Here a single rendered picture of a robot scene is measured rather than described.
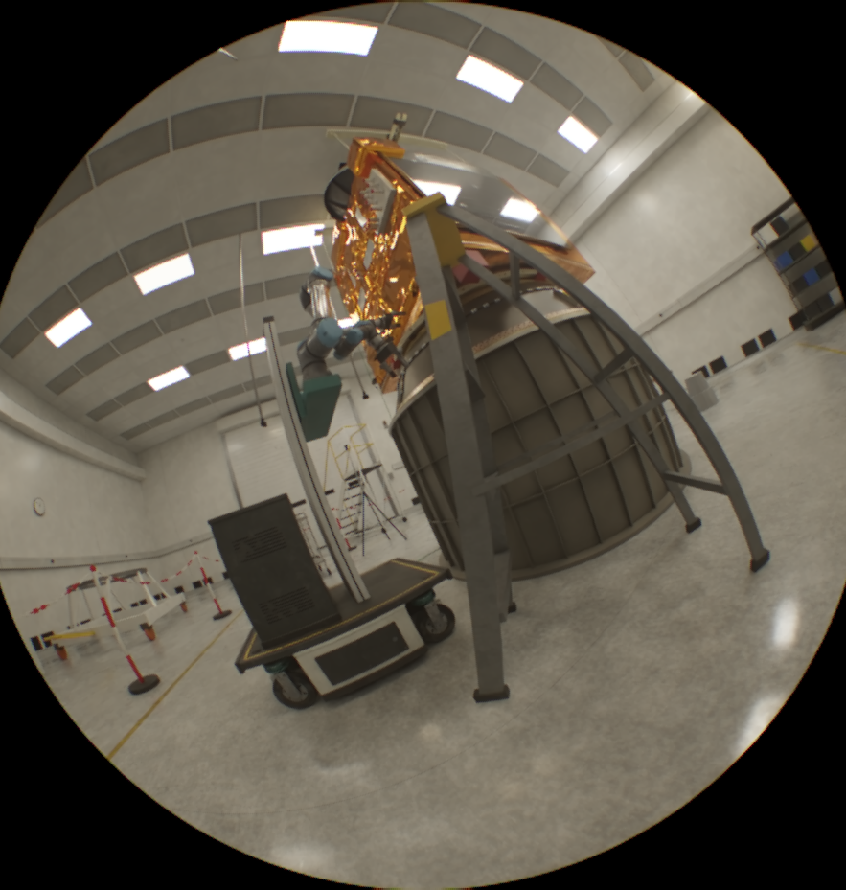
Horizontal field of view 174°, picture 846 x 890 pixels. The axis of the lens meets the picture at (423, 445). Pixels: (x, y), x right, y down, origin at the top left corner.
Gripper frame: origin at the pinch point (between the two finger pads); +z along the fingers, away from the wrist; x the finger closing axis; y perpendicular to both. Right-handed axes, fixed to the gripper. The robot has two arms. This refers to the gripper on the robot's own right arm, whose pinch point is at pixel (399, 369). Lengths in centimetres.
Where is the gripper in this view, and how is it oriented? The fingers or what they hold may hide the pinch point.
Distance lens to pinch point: 145.2
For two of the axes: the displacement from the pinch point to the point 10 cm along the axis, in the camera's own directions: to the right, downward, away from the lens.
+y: -5.7, 6.0, -5.5
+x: 5.6, -2.1, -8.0
